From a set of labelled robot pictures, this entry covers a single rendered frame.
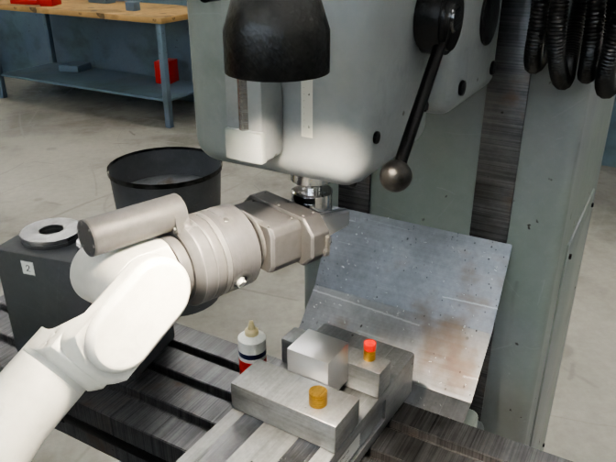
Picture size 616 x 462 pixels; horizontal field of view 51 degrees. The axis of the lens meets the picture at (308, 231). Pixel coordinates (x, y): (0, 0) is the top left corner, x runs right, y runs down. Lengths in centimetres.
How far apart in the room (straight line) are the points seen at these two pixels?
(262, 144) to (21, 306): 60
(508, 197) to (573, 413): 155
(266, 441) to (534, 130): 58
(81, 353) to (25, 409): 6
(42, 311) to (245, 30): 72
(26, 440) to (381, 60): 44
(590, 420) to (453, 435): 161
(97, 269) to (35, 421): 14
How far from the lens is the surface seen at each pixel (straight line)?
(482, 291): 109
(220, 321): 283
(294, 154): 62
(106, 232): 59
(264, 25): 42
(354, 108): 59
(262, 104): 58
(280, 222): 67
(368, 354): 85
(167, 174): 304
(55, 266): 100
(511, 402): 124
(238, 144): 60
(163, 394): 100
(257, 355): 95
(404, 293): 112
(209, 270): 62
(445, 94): 75
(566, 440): 240
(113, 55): 697
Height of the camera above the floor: 154
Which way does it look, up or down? 25 degrees down
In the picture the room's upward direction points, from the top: straight up
